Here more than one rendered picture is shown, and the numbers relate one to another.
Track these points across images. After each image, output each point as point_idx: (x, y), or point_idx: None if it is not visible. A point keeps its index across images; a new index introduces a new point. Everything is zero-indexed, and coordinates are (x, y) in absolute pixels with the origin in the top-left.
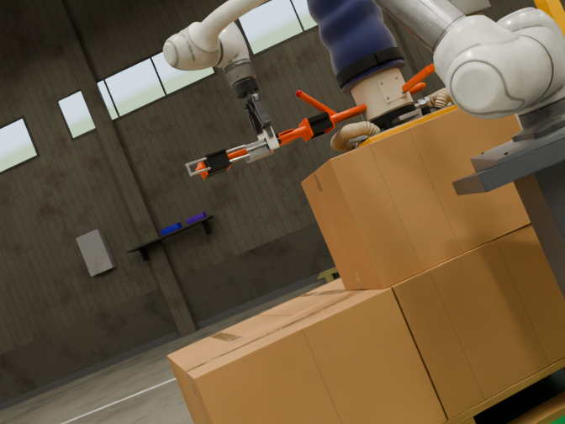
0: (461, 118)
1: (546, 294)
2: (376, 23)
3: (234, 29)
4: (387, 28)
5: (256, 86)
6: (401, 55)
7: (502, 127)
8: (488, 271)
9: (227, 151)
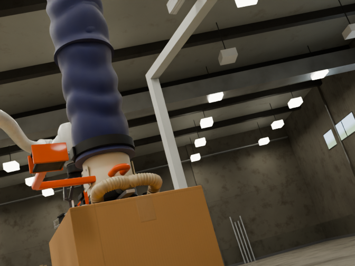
0: (63, 230)
1: None
2: (74, 122)
3: (60, 134)
4: (83, 122)
5: (71, 170)
6: (87, 146)
7: (72, 250)
8: None
9: (64, 215)
